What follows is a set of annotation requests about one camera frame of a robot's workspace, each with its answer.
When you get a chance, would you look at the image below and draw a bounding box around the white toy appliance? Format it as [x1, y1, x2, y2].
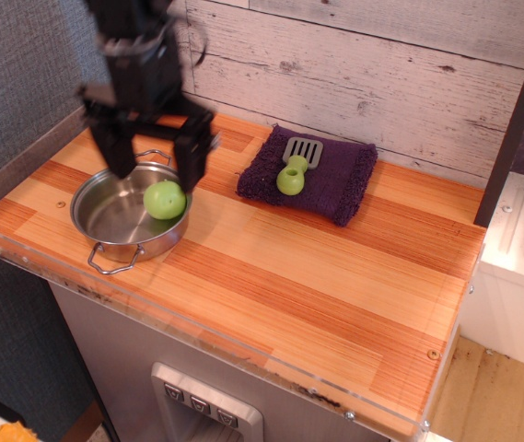
[459, 173, 524, 363]

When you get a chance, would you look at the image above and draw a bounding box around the clear acrylic table guard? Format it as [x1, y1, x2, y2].
[0, 115, 484, 441]

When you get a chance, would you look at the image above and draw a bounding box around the green handled grey spatula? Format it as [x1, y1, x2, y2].
[276, 136, 324, 196]

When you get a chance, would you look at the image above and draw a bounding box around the yellow object at corner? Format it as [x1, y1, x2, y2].
[0, 422, 39, 442]

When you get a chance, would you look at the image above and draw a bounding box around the purple knitted cloth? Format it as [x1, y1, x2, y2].
[237, 125, 378, 227]

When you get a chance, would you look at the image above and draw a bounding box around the grey toy fridge cabinet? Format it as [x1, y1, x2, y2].
[50, 284, 384, 441]

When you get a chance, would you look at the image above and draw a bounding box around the green ball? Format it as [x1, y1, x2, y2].
[143, 180, 187, 220]

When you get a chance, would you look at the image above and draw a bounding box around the metal pan with handles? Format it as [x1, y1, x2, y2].
[70, 149, 192, 275]

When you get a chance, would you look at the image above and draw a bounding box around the silver dispenser panel with buttons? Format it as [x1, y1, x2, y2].
[151, 363, 264, 441]

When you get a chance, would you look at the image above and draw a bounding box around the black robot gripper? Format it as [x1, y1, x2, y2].
[79, 1, 218, 193]

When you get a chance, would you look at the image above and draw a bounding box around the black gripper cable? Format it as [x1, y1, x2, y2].
[173, 22, 210, 70]

